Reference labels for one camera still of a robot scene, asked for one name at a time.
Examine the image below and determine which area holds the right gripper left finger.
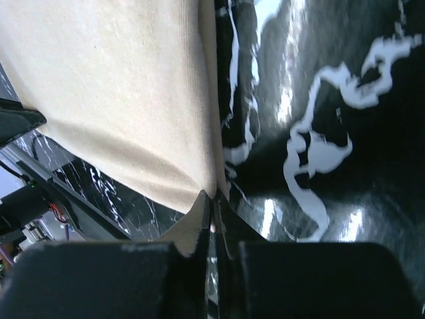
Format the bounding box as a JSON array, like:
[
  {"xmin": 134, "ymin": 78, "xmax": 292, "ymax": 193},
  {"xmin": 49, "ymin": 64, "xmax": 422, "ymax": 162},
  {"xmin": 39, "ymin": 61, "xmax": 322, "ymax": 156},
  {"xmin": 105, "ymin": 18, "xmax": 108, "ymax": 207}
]
[{"xmin": 1, "ymin": 192, "xmax": 211, "ymax": 318}]

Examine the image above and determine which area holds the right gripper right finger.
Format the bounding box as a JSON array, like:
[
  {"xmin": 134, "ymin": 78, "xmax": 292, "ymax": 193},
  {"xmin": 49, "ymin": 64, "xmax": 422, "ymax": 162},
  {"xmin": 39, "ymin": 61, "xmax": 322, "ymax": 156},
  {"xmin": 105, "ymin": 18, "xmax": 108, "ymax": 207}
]
[{"xmin": 212, "ymin": 195, "xmax": 422, "ymax": 318}]

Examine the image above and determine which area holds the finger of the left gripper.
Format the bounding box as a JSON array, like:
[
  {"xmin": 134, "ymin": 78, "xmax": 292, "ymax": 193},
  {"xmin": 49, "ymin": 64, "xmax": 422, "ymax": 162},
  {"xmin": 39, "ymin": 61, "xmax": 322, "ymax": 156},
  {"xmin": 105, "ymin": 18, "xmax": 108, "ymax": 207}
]
[{"xmin": 0, "ymin": 98, "xmax": 46, "ymax": 146}]

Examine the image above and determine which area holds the beige t-shirt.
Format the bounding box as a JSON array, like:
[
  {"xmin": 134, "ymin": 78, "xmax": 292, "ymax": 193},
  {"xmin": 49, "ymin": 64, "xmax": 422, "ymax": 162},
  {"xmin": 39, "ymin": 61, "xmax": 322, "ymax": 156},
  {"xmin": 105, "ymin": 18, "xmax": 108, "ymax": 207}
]
[{"xmin": 0, "ymin": 0, "xmax": 230, "ymax": 259}]

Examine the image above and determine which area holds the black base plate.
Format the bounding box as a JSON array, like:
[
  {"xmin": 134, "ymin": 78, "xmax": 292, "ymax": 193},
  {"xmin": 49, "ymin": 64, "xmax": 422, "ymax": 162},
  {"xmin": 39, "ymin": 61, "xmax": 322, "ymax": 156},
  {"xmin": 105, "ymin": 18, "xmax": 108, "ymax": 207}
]
[{"xmin": 1, "ymin": 145, "xmax": 131, "ymax": 241}]

